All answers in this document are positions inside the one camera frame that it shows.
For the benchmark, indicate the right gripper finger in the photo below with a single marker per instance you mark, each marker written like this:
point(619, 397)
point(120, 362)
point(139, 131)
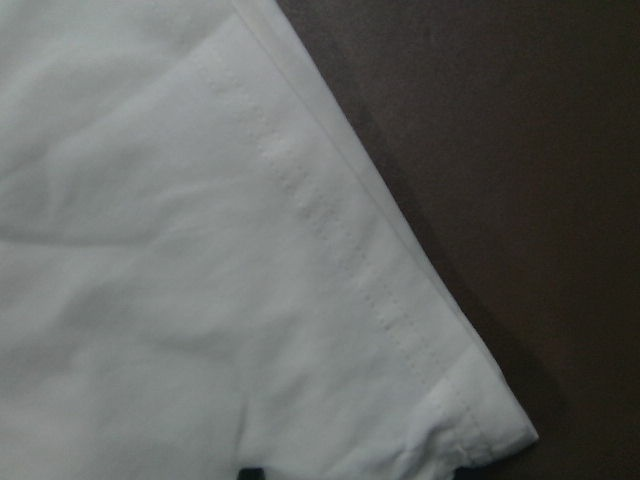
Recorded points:
point(251, 473)

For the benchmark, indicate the cream long-sleeve cat shirt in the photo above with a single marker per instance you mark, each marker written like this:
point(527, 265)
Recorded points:
point(203, 272)

